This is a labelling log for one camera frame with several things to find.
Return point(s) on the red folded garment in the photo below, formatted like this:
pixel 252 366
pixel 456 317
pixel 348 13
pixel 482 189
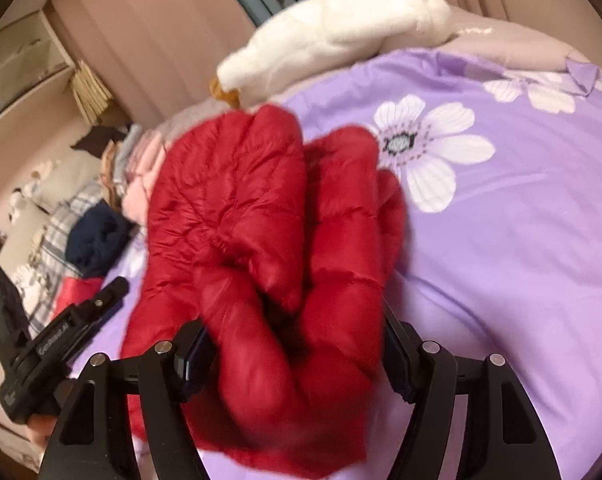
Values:
pixel 78 290

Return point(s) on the grey-beige folded clothes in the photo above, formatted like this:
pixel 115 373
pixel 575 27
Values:
pixel 126 155

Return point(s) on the navy folded garment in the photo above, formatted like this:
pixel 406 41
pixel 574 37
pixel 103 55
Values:
pixel 96 240

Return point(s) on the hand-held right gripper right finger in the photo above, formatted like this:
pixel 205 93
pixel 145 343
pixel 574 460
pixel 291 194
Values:
pixel 398 365

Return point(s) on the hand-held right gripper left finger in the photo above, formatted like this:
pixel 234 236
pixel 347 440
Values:
pixel 196 365

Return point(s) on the white shelf cabinet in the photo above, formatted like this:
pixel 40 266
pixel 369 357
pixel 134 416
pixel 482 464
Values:
pixel 26 50

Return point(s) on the red down jacket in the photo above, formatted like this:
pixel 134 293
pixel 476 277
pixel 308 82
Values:
pixel 261 210

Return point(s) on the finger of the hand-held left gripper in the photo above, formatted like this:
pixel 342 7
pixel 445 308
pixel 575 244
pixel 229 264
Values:
pixel 113 292

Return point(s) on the pink curtain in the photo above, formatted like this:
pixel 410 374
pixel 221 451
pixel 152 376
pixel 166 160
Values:
pixel 156 35

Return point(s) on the dark cloth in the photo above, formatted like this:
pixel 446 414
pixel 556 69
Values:
pixel 98 140

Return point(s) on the stack of yellowish papers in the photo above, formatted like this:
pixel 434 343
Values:
pixel 91 92

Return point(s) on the small white plush toy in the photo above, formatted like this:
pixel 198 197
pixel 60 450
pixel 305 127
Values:
pixel 31 190

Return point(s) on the purple floral bed sheet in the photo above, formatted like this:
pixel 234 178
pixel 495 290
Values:
pixel 481 260

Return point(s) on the person's left hand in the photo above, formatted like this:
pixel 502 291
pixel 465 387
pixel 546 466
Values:
pixel 40 427

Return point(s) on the pile of folded clothes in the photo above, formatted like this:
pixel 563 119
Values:
pixel 56 225

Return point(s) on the white plush goose toy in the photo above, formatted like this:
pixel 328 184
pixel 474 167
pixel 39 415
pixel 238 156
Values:
pixel 331 25

